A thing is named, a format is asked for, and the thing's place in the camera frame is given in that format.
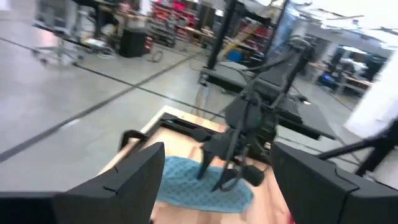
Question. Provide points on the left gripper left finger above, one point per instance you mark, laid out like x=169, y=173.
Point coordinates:
x=93, y=202

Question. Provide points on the black aluminium table frame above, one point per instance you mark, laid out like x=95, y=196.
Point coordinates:
x=174, y=119

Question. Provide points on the black vertical post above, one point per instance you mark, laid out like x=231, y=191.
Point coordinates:
x=222, y=34

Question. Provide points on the black cabinet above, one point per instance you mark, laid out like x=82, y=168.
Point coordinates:
x=132, y=43

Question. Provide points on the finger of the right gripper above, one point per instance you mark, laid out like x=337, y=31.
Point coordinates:
x=252, y=175
x=205, y=163

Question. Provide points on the blue patterned cloth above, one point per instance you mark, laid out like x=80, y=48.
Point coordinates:
x=186, y=189

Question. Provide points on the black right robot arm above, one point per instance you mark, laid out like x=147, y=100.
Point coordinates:
x=245, y=113

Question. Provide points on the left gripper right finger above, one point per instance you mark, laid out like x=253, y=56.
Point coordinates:
x=326, y=199

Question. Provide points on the black stand beam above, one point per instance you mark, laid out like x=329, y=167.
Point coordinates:
x=342, y=151

